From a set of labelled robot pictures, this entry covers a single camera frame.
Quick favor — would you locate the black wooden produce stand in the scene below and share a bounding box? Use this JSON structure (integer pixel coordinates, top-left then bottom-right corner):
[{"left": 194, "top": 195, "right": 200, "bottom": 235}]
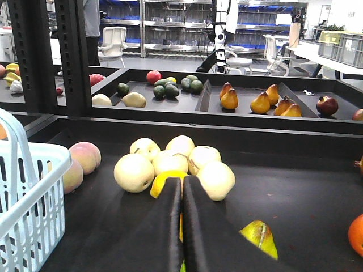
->
[{"left": 0, "top": 0, "right": 363, "bottom": 272}]

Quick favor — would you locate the red tomato fruit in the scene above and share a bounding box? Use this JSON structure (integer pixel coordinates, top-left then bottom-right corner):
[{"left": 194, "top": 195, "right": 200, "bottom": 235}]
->
[{"left": 146, "top": 70, "right": 162, "bottom": 84}]

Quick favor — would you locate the pale pear upper tray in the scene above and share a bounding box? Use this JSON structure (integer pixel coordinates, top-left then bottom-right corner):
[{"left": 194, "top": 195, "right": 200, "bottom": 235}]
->
[{"left": 121, "top": 92, "right": 146, "bottom": 108}]

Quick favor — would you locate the light blue plastic basket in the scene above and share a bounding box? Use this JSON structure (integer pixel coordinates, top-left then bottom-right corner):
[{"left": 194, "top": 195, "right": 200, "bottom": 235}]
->
[{"left": 1, "top": 110, "right": 71, "bottom": 271}]

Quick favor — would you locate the brown pear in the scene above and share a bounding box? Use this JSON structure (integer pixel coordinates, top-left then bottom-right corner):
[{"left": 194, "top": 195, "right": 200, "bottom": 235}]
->
[{"left": 221, "top": 88, "right": 239, "bottom": 110}]

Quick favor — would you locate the yellow lemon by pears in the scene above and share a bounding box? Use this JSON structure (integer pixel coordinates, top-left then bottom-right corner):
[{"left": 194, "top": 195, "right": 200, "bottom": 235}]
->
[{"left": 150, "top": 170, "right": 188, "bottom": 199}]

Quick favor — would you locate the white pear front right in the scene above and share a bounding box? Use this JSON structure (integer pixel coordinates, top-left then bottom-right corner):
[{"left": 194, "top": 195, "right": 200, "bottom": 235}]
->
[{"left": 196, "top": 161, "right": 235, "bottom": 201}]

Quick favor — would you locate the orange right tray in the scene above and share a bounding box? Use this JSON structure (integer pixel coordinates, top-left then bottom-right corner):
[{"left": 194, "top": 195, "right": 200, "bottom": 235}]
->
[{"left": 348, "top": 214, "right": 363, "bottom": 257}]

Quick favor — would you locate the white pear front left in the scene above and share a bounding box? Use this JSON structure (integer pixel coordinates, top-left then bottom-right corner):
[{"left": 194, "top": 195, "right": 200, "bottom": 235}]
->
[{"left": 113, "top": 154, "right": 155, "bottom": 193}]

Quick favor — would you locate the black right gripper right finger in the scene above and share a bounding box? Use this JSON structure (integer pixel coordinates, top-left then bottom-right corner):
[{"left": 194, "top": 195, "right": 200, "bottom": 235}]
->
[{"left": 183, "top": 176, "right": 289, "bottom": 271}]

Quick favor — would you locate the pink peach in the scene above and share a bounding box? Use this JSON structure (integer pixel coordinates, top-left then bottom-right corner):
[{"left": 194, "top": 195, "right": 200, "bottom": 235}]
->
[{"left": 69, "top": 142, "right": 102, "bottom": 175}]

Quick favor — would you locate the green pear back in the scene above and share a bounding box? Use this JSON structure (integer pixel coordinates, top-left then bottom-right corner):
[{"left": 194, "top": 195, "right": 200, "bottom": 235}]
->
[{"left": 239, "top": 220, "right": 278, "bottom": 260}]

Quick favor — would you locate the dark green avocado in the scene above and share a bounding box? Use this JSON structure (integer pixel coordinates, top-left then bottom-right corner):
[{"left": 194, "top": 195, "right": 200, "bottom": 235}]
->
[{"left": 164, "top": 84, "right": 179, "bottom": 99}]

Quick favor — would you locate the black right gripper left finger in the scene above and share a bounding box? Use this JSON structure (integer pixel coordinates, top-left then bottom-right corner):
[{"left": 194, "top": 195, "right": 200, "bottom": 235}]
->
[{"left": 72, "top": 178, "right": 183, "bottom": 271}]

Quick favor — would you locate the white pear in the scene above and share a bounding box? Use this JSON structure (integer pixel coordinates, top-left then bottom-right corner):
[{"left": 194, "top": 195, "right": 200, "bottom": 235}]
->
[
  {"left": 196, "top": 161, "right": 235, "bottom": 201},
  {"left": 113, "top": 154, "right": 155, "bottom": 193}
]

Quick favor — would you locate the white garlic bulb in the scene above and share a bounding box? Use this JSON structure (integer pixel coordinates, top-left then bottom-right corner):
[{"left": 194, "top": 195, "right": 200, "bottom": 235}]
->
[{"left": 10, "top": 80, "right": 23, "bottom": 94}]

